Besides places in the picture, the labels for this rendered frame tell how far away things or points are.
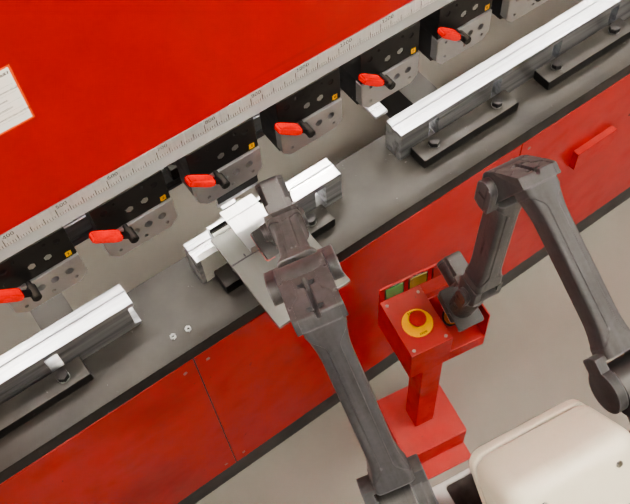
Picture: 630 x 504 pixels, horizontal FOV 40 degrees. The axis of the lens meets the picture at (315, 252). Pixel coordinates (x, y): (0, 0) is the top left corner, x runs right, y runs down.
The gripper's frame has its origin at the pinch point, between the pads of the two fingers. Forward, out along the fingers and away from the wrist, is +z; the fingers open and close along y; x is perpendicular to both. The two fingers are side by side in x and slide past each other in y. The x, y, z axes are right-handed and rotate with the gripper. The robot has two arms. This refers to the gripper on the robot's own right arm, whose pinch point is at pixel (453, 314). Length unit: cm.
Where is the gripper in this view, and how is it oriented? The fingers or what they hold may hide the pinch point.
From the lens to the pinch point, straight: 209.2
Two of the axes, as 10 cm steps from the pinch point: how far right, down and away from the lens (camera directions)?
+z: -0.6, 2.9, 9.5
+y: -4.3, -8.7, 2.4
